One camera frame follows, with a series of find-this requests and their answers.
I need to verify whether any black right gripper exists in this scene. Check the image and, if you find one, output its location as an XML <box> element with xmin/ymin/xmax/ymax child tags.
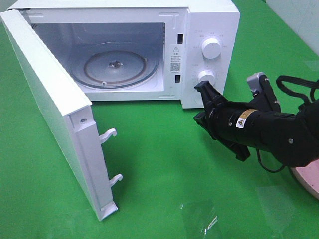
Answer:
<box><xmin>194</xmin><ymin>81</ymin><xmax>264</xmax><ymax>161</ymax></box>

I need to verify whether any pink round plate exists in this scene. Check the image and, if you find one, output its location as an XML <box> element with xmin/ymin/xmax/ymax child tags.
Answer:
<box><xmin>291</xmin><ymin>160</ymin><xmax>319</xmax><ymax>199</ymax></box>

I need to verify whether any white microwave door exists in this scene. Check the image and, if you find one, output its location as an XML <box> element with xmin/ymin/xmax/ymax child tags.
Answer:
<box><xmin>0</xmin><ymin>10</ymin><xmax>122</xmax><ymax>220</ymax></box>

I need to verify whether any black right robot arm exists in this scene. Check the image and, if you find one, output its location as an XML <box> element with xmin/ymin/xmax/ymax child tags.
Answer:
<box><xmin>194</xmin><ymin>80</ymin><xmax>319</xmax><ymax>167</ymax></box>

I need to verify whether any round microwave door button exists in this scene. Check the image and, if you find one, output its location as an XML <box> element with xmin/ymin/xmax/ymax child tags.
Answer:
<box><xmin>195</xmin><ymin>96</ymin><xmax>203</xmax><ymax>105</ymax></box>

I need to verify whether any white lower microwave knob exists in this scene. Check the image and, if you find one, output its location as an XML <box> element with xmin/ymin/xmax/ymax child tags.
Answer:
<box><xmin>197</xmin><ymin>70</ymin><xmax>216</xmax><ymax>86</ymax></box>

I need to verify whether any white microwave knob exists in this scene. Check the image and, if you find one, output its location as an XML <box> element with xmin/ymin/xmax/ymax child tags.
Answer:
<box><xmin>201</xmin><ymin>37</ymin><xmax>221</xmax><ymax>59</ymax></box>
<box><xmin>197</xmin><ymin>70</ymin><xmax>216</xmax><ymax>86</ymax></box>

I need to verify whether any white upper microwave knob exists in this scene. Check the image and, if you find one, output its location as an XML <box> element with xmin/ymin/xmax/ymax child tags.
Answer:
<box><xmin>201</xmin><ymin>37</ymin><xmax>221</xmax><ymax>59</ymax></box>

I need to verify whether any white microwave oven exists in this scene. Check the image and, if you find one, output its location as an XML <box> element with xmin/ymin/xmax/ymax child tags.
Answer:
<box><xmin>7</xmin><ymin>0</ymin><xmax>240</xmax><ymax>108</ymax></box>

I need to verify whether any glass microwave turntable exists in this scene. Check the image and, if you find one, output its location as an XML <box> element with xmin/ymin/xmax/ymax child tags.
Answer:
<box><xmin>70</xmin><ymin>42</ymin><xmax>163</xmax><ymax>90</ymax></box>

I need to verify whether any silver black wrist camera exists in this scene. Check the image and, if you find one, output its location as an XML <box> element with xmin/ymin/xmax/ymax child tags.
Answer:
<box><xmin>247</xmin><ymin>72</ymin><xmax>281</xmax><ymax>112</ymax></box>

